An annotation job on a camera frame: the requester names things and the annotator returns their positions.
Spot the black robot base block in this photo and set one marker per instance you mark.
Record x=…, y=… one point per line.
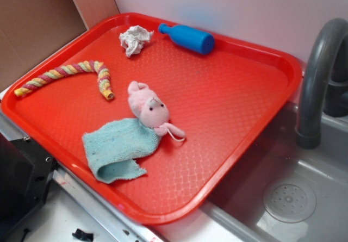
x=26, y=171

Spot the black tape scrap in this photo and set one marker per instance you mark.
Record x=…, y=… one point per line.
x=83, y=236

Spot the pink plush bunny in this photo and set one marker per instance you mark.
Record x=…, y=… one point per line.
x=151, y=111

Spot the red plastic tray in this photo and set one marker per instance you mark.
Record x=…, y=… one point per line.
x=222, y=100

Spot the brown cardboard box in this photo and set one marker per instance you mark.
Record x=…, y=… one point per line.
x=32, y=30

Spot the grey toy faucet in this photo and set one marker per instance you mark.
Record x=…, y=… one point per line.
x=324, y=87

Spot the multicolour twisted rope toy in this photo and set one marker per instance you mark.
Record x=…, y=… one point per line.
x=97, y=67

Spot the crumpled white paper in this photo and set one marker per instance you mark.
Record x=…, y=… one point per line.
x=134, y=38

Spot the grey toy sink basin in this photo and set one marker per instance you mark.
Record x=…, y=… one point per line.
x=278, y=191

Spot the blue plastic bottle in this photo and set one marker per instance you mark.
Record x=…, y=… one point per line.
x=190, y=38

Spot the light blue towel cloth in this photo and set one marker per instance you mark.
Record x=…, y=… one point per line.
x=113, y=149

